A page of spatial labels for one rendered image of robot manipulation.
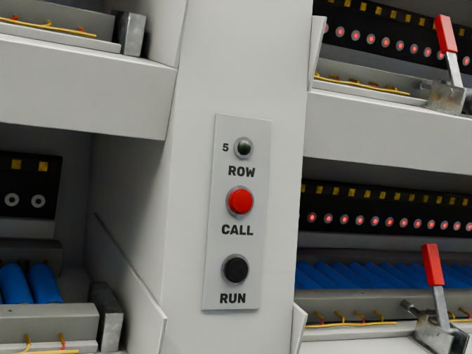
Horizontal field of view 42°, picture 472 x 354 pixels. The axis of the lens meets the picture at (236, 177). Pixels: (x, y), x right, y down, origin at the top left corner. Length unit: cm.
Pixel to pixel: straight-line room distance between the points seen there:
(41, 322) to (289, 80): 22
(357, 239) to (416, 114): 22
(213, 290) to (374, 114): 17
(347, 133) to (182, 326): 18
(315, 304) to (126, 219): 17
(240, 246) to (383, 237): 32
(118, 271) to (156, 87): 14
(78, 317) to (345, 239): 33
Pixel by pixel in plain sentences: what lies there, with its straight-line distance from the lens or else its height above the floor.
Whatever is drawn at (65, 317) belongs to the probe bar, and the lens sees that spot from 41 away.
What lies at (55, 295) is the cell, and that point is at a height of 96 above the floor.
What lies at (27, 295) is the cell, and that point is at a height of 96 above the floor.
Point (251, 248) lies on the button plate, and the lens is 39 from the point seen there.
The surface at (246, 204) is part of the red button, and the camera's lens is 38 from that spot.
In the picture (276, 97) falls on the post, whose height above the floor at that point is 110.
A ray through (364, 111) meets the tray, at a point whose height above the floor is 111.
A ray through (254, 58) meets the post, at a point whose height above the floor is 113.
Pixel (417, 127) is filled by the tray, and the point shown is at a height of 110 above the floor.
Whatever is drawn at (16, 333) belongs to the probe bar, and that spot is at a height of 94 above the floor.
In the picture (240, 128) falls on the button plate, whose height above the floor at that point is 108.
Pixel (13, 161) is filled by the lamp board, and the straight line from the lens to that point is 51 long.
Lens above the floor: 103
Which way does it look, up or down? 2 degrees up
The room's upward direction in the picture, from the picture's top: 4 degrees clockwise
